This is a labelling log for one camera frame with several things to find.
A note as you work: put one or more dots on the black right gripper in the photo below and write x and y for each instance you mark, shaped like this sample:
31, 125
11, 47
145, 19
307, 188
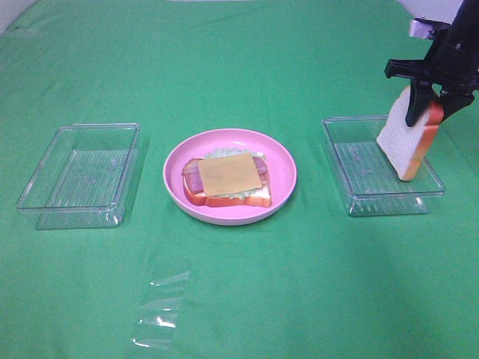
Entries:
452, 62

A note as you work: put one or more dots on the toast bread slice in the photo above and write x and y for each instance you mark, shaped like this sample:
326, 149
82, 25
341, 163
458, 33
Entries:
404, 146
193, 189

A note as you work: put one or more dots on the yellow cheese slice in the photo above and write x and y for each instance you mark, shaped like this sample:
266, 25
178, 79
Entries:
229, 174

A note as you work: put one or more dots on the green lettuce leaf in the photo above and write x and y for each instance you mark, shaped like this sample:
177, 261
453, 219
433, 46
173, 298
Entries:
257, 157

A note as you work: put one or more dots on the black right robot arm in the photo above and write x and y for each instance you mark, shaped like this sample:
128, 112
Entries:
459, 14

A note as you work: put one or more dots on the right clear plastic tray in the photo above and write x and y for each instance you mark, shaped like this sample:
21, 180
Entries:
366, 181

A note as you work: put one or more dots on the clear plastic tray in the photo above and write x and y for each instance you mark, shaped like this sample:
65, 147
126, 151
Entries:
366, 181
85, 178

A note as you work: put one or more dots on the green tablecloth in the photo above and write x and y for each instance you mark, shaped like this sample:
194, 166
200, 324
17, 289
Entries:
310, 281

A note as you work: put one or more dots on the pink round plate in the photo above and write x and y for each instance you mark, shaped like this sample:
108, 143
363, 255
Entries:
280, 163

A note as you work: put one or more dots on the clear tape strip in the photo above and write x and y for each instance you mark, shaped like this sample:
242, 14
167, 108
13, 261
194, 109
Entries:
157, 316

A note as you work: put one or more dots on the left clear plastic tray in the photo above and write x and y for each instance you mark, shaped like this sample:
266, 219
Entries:
85, 178

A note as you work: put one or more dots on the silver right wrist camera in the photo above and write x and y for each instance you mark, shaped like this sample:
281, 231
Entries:
426, 28

